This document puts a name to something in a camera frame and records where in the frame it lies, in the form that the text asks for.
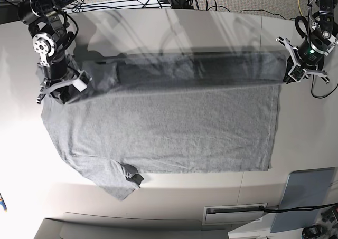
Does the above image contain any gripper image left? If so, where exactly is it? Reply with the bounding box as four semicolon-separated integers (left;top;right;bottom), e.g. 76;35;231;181
36;59;92;104

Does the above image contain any grey laptop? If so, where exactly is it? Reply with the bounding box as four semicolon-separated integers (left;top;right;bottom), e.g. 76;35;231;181
270;167;335;233

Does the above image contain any black mouse cable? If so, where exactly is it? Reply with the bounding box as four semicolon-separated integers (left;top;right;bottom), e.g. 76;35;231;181
310;75;338;99

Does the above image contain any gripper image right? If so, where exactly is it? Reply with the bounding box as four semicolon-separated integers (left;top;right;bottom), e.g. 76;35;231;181
276;37;330;84

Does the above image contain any black power cable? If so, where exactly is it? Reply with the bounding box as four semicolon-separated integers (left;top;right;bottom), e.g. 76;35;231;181
260;202;338;214

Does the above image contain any black device bottom right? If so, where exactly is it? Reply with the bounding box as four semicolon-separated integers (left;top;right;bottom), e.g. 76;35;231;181
302;225;326;239

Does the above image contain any white cable grommet tray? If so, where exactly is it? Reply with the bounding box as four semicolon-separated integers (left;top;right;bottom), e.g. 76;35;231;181
202;203;267;226

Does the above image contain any grey T-shirt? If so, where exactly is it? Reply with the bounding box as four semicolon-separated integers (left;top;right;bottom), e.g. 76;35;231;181
41;52;286;200

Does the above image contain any blue orange pen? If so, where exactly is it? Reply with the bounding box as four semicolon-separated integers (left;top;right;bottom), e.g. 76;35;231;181
0;194;7;212

